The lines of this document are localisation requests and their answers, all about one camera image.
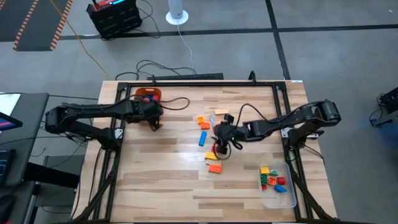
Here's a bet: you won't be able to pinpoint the black side desk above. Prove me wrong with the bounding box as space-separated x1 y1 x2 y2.
0 92 50 187

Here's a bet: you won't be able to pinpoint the yellow cable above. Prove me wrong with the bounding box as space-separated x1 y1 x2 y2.
49 0 111 80

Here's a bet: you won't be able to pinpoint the black table frame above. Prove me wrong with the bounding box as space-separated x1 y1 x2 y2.
72 70 336 224

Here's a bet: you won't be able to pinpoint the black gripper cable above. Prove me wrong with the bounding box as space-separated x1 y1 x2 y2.
213 103 271 161
141 95 191 111

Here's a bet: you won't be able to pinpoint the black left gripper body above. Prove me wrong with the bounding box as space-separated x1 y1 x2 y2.
133 101 164 123

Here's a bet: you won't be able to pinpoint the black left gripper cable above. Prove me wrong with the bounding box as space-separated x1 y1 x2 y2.
141 95 191 111

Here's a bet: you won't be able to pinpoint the black floor cables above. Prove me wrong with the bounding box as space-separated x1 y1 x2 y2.
114 59 198 81

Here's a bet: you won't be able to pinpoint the black power strip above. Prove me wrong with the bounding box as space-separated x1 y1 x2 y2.
147 73 224 81

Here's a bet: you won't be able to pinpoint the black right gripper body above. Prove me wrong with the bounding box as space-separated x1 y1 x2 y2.
214 122 249 144

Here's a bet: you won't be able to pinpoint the white cable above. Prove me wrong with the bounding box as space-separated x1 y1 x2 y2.
177 24 195 75

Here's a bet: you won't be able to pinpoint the black floor device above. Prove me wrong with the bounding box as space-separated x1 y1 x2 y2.
368 86 398 128

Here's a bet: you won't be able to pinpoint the black striped floor mat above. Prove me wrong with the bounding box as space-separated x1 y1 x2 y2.
12 0 75 52

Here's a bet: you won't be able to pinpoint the white paper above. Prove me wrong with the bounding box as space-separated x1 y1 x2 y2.
0 93 21 118

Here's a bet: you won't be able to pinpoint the black crate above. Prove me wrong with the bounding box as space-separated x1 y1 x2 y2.
86 0 143 40

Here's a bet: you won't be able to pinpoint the red device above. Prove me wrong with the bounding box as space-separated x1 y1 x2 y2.
93 0 127 10

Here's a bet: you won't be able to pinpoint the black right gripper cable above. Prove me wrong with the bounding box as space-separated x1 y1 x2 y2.
213 103 271 161

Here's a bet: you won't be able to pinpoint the orange plastic bin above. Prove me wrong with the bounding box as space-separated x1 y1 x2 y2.
134 87 163 103

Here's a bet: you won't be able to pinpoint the black laptop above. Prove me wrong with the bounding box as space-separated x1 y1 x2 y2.
0 149 16 187

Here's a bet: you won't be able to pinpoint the clear plastic bin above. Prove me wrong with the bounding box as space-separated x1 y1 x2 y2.
257 161 298 209

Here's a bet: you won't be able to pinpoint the tablet screen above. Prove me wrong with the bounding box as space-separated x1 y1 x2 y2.
0 111 23 131

